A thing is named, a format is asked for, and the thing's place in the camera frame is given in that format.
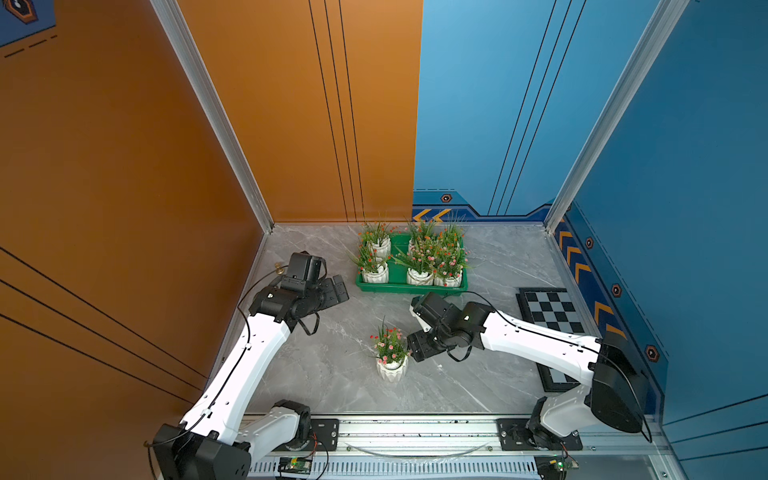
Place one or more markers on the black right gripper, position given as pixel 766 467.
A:
pixel 416 343

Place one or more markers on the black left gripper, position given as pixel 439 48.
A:
pixel 332 296

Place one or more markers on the red flower pot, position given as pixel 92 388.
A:
pixel 419 232
pixel 377 236
pixel 372 269

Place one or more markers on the pink flower pot large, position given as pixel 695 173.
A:
pixel 418 264

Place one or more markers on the orange flower pot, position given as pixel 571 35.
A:
pixel 452 235

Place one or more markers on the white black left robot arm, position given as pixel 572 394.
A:
pixel 210 442

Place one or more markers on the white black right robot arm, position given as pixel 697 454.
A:
pixel 611 387

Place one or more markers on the green plastic storage tray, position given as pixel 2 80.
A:
pixel 397 273

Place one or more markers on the black white chessboard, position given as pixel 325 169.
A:
pixel 554 309

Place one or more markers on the green circuit board left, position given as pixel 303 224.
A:
pixel 294 467

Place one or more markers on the green circuit board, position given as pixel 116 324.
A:
pixel 555 468
pixel 294 467

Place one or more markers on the green circuit board right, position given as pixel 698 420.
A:
pixel 555 468

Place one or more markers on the white vented front panel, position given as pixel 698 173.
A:
pixel 358 467

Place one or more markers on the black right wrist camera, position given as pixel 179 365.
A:
pixel 432 309

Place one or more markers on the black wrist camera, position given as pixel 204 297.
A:
pixel 432 309
pixel 304 273

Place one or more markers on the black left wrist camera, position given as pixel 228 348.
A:
pixel 304 273

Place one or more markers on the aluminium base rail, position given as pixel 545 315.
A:
pixel 433 435

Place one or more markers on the aluminium corner post left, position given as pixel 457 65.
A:
pixel 174 24

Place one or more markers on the aluminium corner post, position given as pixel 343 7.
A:
pixel 174 24
pixel 655 35

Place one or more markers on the aluminium corner post right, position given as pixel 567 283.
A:
pixel 655 35

